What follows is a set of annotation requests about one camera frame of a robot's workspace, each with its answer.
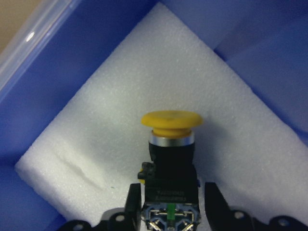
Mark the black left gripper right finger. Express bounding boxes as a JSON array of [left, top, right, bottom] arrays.
[[205, 182, 308, 231]]

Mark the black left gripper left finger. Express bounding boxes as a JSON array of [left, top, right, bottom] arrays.
[[58, 183, 141, 231]]

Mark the yellow mushroom push button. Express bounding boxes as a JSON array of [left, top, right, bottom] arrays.
[[138, 110, 203, 231]]

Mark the white foam pad left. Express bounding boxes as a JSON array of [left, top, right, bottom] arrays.
[[15, 3, 308, 231]]

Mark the left blue plastic bin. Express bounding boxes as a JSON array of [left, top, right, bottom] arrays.
[[0, 0, 308, 231]]

